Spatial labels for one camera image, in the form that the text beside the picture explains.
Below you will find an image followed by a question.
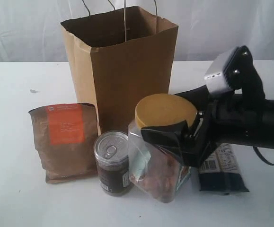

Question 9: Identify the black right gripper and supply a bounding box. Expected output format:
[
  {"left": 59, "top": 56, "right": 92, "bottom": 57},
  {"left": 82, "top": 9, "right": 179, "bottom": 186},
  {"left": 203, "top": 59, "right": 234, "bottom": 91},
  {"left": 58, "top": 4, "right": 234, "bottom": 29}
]
[{"left": 141, "top": 87, "right": 265, "bottom": 167}]

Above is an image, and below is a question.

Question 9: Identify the dark jar pull-tab lid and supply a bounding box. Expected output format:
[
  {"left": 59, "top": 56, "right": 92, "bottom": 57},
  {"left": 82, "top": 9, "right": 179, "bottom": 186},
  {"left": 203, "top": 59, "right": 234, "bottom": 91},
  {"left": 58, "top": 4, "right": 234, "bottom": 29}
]
[{"left": 94, "top": 131, "right": 132, "bottom": 196}]

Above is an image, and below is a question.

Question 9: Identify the brown pouch orange label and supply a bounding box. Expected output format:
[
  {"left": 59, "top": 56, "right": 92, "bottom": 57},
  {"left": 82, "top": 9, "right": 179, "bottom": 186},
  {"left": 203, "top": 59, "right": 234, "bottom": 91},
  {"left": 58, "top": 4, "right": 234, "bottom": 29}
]
[{"left": 28, "top": 103, "right": 98, "bottom": 184}]

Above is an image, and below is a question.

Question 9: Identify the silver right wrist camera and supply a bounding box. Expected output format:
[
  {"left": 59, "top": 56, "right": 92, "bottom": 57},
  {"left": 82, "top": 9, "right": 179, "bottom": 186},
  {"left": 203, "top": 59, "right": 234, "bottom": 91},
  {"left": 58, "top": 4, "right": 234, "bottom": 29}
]
[{"left": 204, "top": 47, "right": 238, "bottom": 97}]

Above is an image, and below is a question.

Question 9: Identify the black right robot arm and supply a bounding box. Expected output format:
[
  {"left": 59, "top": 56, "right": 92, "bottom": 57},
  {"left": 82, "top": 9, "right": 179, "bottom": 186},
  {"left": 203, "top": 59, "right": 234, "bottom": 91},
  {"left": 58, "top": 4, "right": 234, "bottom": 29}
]
[{"left": 141, "top": 86, "right": 274, "bottom": 167}]

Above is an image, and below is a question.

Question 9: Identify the clear jar yellow lid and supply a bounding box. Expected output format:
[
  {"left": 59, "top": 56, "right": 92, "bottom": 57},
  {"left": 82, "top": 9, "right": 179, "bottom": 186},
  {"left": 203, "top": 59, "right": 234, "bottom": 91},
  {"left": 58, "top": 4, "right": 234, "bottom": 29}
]
[{"left": 128, "top": 94, "right": 197, "bottom": 203}]

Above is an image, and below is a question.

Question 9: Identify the brown paper shopping bag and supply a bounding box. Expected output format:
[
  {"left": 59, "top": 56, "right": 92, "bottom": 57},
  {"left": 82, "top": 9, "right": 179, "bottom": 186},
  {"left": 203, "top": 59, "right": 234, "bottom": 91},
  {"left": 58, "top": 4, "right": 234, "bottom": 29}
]
[{"left": 61, "top": 6, "right": 178, "bottom": 134}]

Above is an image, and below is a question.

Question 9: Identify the black noodle packet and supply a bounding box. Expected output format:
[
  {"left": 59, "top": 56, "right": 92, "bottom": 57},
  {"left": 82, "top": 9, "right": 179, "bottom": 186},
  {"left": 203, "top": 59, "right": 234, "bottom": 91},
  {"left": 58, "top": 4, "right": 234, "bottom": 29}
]
[{"left": 198, "top": 143, "right": 249, "bottom": 195}]

